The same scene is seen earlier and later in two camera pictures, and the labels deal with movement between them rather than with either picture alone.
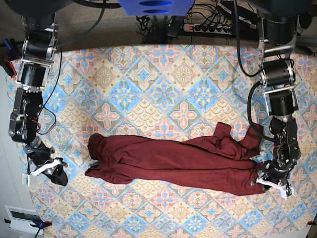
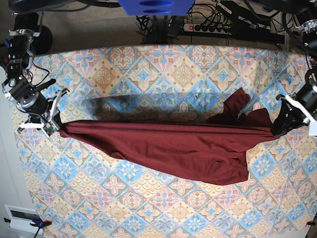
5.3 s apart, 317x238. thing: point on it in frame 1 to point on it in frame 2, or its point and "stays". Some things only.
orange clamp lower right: (311, 223) stays
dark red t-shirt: (219, 158) to (215, 149)
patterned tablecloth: (115, 89) stays
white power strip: (193, 28) stays
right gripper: (271, 174) to (304, 102)
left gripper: (39, 160) to (42, 111)
